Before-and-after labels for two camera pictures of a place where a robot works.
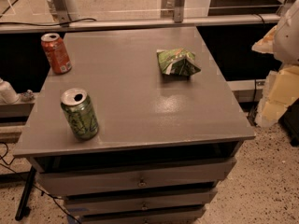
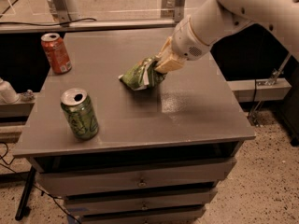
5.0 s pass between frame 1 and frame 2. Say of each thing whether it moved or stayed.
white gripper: moved
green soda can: stayed
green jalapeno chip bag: moved
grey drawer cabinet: stayed
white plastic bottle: stayed
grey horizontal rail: stayed
